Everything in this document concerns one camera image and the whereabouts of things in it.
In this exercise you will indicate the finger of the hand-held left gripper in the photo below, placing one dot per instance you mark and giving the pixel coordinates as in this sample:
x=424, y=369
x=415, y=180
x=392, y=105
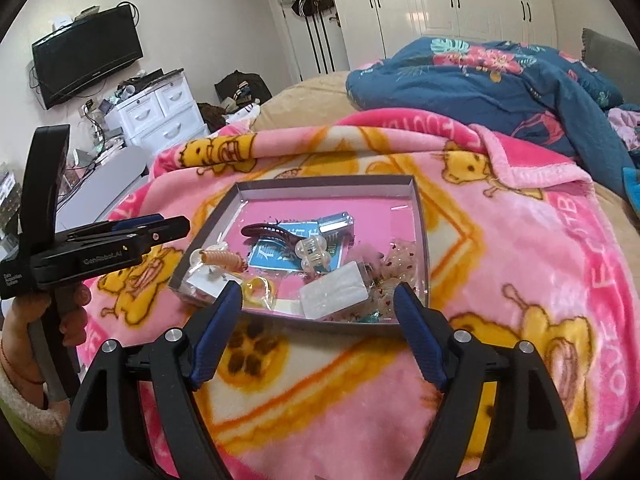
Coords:
x=132, y=222
x=165, y=232

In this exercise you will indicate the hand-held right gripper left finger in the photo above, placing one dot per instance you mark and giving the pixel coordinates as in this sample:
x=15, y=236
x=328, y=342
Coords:
x=220, y=330

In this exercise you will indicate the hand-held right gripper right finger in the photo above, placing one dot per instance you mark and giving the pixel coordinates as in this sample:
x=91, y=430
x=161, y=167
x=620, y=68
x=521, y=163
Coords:
x=420, y=330

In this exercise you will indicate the earrings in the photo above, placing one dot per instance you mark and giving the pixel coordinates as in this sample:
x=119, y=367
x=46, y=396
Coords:
x=205, y=287

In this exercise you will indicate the white plastic packet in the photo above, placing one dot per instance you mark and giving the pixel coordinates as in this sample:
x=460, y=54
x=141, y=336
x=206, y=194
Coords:
x=335, y=292

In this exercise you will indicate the brown slotted hair clip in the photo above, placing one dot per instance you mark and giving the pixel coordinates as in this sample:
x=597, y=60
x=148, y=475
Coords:
x=265, y=230

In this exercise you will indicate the clear plastic box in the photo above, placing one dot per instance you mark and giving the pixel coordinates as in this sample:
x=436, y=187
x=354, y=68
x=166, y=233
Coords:
x=335, y=222

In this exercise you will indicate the grey shallow cardboard box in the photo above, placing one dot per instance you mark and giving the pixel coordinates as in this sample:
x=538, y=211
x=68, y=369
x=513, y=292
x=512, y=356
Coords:
x=350, y=200

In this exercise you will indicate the person's left forearm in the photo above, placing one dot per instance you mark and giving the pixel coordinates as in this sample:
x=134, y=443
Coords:
x=20, y=400

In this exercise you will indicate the person's left hand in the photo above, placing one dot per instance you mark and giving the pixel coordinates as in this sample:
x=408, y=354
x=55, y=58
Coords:
x=77, y=312

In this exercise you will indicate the white desk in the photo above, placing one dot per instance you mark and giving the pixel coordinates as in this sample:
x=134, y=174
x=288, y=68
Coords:
x=110, y=180

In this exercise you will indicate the teal beaded hair accessory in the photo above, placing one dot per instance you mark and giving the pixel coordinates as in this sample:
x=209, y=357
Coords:
x=367, y=316

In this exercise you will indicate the clear hair claw clip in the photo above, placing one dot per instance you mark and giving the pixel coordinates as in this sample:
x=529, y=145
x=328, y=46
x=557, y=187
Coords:
x=312, y=255

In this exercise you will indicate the white drawer cabinet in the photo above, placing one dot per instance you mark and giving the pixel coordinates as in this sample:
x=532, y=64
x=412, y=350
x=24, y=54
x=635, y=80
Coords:
x=160, y=105

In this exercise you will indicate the brown bag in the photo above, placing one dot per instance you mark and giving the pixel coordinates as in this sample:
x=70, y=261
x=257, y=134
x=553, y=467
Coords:
x=210, y=117

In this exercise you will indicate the pink bear printed blanket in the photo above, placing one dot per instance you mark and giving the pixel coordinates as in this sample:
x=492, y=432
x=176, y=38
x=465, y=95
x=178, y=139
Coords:
x=525, y=240

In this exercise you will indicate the dark bag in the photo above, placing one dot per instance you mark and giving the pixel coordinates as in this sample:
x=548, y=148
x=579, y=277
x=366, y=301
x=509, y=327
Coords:
x=242, y=90

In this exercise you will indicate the tan bed sheet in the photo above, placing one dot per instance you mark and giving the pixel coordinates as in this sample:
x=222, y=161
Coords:
x=300, y=100

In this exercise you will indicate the blue floral quilt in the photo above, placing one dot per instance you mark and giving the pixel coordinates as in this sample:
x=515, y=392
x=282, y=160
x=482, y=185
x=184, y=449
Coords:
x=450, y=85

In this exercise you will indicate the teal cloth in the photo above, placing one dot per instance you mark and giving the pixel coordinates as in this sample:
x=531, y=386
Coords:
x=632, y=182

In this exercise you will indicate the purple floral cloth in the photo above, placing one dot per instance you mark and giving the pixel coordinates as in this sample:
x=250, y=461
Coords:
x=625, y=125

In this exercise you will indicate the white wardrobe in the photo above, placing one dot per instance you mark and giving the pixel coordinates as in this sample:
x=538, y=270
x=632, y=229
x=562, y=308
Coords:
x=440, y=5

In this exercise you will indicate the grey pillow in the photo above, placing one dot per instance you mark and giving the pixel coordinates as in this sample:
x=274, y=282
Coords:
x=602, y=55

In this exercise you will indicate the black wall television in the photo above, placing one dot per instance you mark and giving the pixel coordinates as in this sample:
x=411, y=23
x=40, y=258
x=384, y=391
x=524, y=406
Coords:
x=85, y=55

